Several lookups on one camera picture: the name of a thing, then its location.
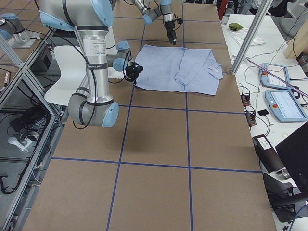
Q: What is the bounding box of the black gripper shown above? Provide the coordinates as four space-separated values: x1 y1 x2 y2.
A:
125 62 139 82
165 20 177 45

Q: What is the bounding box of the light blue striped shirt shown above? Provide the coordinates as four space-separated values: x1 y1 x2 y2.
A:
135 45 223 96

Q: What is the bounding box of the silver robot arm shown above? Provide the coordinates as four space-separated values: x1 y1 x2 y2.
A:
124 0 182 45
39 0 143 129

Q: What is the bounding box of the clear water bottle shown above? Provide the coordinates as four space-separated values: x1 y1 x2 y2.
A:
220 1 234 25

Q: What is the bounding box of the white plastic chair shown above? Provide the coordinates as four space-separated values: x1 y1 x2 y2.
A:
44 45 86 106

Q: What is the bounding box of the green cloth pouch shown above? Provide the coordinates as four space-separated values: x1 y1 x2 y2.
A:
228 22 243 31

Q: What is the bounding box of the clear plastic bag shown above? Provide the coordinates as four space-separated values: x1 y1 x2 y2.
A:
229 26 266 46

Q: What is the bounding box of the orange circuit board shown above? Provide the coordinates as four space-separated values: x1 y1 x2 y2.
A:
245 111 257 127
241 94 251 106

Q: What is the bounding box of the far blue teach pendant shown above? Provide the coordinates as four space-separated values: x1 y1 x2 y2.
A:
258 62 300 90

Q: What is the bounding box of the blue teach pendant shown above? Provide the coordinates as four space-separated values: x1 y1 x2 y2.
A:
264 90 308 122
258 62 300 90

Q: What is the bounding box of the near blue teach pendant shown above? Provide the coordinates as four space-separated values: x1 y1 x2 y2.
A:
264 90 308 122

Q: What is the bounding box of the white power strip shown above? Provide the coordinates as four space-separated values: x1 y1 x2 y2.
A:
8 136 33 152

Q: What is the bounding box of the reacher grabber stick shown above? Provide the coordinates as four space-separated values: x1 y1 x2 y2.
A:
245 58 308 97

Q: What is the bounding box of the black label printer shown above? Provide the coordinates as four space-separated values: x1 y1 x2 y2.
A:
252 134 285 173

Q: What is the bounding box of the black computer monitor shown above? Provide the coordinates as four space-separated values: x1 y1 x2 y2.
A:
275 123 308 192

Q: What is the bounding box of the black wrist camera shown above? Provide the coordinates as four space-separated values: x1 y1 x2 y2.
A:
174 14 183 24
128 62 143 78

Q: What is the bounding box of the white camera stand pedestal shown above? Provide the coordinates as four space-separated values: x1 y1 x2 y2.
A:
102 24 128 84

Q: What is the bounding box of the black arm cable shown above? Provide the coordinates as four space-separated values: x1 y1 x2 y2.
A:
48 26 133 129

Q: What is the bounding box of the aluminium frame post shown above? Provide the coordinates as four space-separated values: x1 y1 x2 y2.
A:
230 0 272 75

